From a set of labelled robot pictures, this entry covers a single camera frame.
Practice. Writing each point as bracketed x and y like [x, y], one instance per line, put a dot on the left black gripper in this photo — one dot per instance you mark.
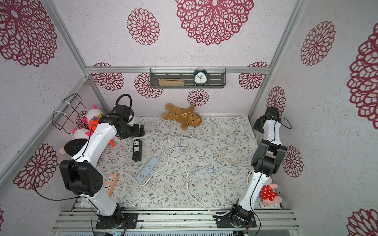
[138, 133]

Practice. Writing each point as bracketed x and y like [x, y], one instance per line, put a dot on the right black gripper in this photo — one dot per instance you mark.
[259, 125]

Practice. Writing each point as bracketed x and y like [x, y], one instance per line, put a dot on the pink power strip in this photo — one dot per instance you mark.
[110, 184]

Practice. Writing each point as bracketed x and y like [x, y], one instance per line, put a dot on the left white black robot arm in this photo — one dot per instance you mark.
[80, 174]

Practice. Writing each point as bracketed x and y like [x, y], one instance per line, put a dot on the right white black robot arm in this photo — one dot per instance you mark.
[265, 162]

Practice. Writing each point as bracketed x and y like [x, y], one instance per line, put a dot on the orange fox plush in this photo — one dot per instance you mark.
[93, 125]

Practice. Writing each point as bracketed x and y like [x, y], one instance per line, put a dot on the white owl plush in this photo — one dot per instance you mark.
[93, 114]

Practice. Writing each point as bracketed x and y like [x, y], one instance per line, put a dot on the brown teddy bear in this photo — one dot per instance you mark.
[185, 117]

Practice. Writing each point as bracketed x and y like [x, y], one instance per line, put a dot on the pink striped pig plush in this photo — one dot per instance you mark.
[81, 133]

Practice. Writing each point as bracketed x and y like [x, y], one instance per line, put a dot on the beige pouch on shelf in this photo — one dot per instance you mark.
[171, 82]

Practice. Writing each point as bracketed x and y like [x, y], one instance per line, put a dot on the black-haired doll plush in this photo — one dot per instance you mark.
[73, 147]

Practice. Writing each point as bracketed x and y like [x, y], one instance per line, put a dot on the pink red dotted plush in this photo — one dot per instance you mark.
[268, 195]

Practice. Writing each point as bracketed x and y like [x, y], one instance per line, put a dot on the teal alarm clock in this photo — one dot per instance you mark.
[200, 78]

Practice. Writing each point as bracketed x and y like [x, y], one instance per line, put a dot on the grey wall shelf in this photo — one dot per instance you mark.
[216, 78]

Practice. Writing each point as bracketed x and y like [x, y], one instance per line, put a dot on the black wire basket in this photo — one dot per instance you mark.
[63, 119]

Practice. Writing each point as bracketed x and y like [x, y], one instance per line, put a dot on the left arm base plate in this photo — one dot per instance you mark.
[117, 221]

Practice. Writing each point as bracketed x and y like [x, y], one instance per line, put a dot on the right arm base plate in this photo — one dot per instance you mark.
[236, 220]

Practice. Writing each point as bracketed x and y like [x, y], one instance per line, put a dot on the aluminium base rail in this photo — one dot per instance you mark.
[82, 219]

